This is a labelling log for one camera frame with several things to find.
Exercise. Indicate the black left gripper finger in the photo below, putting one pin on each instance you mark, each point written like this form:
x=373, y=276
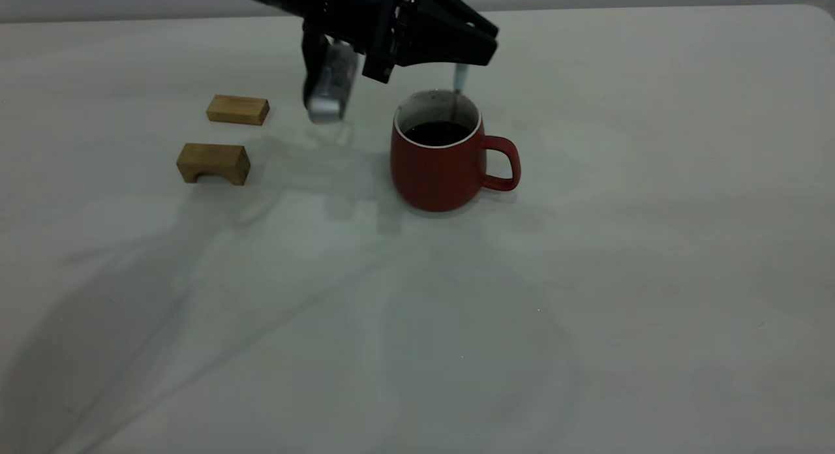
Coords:
x=450, y=53
x=463, y=20

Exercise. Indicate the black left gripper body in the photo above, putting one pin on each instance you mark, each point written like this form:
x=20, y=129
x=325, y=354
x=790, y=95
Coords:
x=391, y=30

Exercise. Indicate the red ceramic mug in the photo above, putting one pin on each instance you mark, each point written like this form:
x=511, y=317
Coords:
x=437, y=173

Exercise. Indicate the flat wooden block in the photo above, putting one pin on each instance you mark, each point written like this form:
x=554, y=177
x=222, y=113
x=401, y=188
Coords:
x=238, y=109

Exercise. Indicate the arched wooden block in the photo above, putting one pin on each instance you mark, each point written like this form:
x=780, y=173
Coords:
x=212, y=157

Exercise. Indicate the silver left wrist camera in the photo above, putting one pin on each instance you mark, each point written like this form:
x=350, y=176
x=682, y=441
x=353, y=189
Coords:
x=331, y=89

